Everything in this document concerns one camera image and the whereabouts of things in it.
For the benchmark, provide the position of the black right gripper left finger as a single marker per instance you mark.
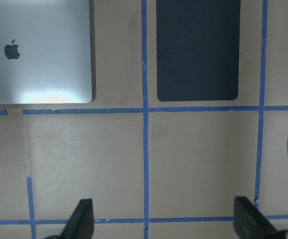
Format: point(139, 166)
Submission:
point(81, 223)

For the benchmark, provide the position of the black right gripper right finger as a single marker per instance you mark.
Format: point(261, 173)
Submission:
point(249, 223)

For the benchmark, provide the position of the black mousepad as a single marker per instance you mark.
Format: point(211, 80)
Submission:
point(197, 50)

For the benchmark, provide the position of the silver Apple laptop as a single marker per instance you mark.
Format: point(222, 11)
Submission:
point(45, 52)

